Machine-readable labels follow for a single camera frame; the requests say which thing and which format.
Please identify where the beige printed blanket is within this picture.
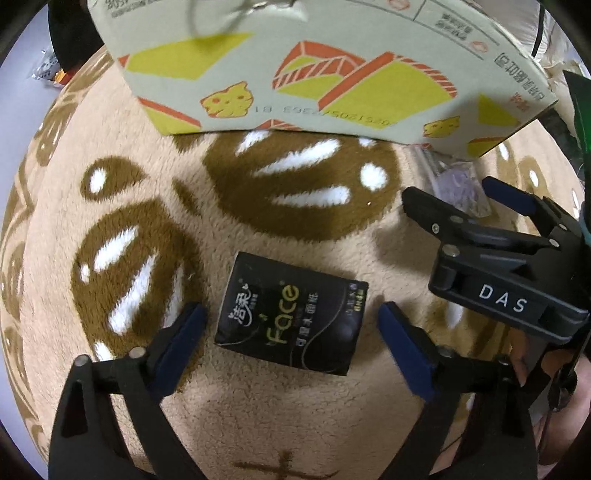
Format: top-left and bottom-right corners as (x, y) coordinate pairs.
(0, 41), (591, 480)

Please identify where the clear plastic bag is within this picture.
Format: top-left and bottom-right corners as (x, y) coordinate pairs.
(406, 143), (492, 220)

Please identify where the person's right hand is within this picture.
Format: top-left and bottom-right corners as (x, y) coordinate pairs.
(508, 342), (532, 388)

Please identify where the black tissue pack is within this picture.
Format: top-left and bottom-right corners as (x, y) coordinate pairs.
(213, 251), (370, 377)

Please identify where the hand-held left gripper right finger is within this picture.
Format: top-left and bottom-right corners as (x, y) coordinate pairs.
(378, 301), (539, 480)

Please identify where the printed cardboard box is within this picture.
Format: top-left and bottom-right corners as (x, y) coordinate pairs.
(87, 0), (559, 160)

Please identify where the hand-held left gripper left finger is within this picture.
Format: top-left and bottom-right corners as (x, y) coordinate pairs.
(48, 302), (208, 480)

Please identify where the person's right forearm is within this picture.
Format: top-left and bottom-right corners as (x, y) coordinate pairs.
(531, 401), (591, 467)

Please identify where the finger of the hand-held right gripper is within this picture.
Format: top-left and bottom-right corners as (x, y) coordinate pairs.
(481, 176), (585, 247)
(401, 186), (555, 252)

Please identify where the plastic bag of toys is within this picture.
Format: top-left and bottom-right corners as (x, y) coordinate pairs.
(30, 48), (72, 88)

